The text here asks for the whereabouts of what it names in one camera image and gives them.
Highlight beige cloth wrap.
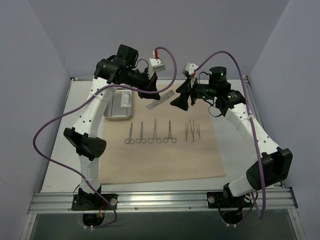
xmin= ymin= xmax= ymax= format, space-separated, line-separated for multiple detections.
xmin=99 ymin=94 xmax=225 ymax=184

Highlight green suture packet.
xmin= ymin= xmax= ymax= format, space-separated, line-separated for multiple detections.
xmin=121 ymin=89 xmax=132 ymax=108

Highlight stainless steel instrument tray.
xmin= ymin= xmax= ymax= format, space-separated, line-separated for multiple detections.
xmin=103 ymin=88 xmax=134 ymax=121

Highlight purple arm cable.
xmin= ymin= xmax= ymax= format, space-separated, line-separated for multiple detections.
xmin=32 ymin=46 xmax=178 ymax=229
xmin=193 ymin=50 xmax=266 ymax=222

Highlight aluminium right side rail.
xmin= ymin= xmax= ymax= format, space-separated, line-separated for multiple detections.
xmin=243 ymin=79 xmax=292 ymax=190

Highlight steel forceps clamp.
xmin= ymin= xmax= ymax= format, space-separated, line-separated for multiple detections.
xmin=163 ymin=120 xmax=177 ymax=144

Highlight long steel tweezers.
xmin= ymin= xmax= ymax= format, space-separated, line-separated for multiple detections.
xmin=189 ymin=120 xmax=196 ymax=142

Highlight white suture packet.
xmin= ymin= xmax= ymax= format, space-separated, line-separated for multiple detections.
xmin=145 ymin=90 xmax=176 ymax=110

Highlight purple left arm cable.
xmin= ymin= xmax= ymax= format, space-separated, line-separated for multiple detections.
xmin=32 ymin=46 xmax=178 ymax=229

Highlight steel surgical scissors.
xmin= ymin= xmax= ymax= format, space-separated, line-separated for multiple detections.
xmin=124 ymin=123 xmax=135 ymax=144
xmin=135 ymin=121 xmax=147 ymax=144

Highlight aluminium rail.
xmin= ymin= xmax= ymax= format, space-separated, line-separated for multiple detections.
xmin=243 ymin=79 xmax=292 ymax=190
xmin=70 ymin=75 xmax=248 ymax=81

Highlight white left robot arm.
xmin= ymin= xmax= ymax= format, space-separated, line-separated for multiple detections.
xmin=63 ymin=44 xmax=161 ymax=210

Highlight long steel needle holder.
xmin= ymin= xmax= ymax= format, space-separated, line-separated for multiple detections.
xmin=147 ymin=118 xmax=162 ymax=144

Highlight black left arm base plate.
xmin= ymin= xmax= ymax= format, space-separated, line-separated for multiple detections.
xmin=71 ymin=193 xmax=118 ymax=211

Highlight short steel tweezers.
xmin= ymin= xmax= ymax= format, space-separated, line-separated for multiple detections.
xmin=196 ymin=123 xmax=201 ymax=140

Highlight aluminium front rail frame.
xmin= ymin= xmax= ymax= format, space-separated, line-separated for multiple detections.
xmin=28 ymin=186 xmax=298 ymax=214

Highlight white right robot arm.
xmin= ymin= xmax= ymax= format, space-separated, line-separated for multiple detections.
xmin=170 ymin=63 xmax=293 ymax=207

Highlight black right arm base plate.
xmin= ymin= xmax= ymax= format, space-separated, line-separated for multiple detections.
xmin=206 ymin=191 xmax=252 ymax=209

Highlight aluminium back rail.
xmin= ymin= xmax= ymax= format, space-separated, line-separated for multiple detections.
xmin=70 ymin=75 xmax=248 ymax=81

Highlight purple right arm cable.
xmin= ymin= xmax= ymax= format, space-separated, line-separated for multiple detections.
xmin=193 ymin=50 xmax=266 ymax=222

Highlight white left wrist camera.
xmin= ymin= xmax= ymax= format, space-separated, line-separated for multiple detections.
xmin=148 ymin=58 xmax=166 ymax=75

